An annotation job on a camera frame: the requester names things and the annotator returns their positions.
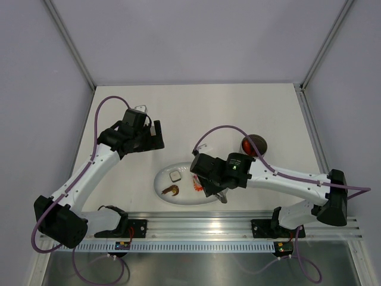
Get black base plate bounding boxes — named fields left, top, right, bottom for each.
left=251, top=219, right=298, bottom=239
left=93, top=219, right=148, bottom=238

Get red sausage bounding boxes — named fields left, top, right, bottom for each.
left=241, top=139, right=255, bottom=156

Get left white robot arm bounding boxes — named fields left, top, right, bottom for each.
left=34, top=108, right=164, bottom=249

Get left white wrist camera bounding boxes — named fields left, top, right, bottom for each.
left=134, top=105, right=148, bottom=114

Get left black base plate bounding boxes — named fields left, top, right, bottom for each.
left=93, top=219, right=148, bottom=238

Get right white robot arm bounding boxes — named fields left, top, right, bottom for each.
left=190, top=153, right=348, bottom=239

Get brown shrimp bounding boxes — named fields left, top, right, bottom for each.
left=161, top=185, right=179, bottom=196

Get slotted cable duct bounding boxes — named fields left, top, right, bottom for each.
left=76, top=241, right=292, bottom=253

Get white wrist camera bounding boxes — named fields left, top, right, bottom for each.
left=192, top=144, right=213, bottom=156
left=134, top=105, right=148, bottom=114

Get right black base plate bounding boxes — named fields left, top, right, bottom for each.
left=251, top=219, right=298, bottom=239

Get white oval plate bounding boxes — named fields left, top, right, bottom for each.
left=154, top=162, right=218, bottom=206

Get aluminium mounting rail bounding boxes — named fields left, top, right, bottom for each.
left=74, top=210, right=363, bottom=241

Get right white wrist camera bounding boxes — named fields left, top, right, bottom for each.
left=192, top=144, right=213, bottom=156

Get black and white sushi piece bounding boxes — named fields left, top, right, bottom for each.
left=169, top=170, right=182, bottom=182

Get red white crab stick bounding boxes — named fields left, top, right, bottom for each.
left=192, top=175, right=204, bottom=192

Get grey cylindrical lunch container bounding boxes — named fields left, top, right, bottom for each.
left=240, top=134, right=268, bottom=157

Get metal tongs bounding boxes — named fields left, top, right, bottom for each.
left=198, top=176, right=227, bottom=204

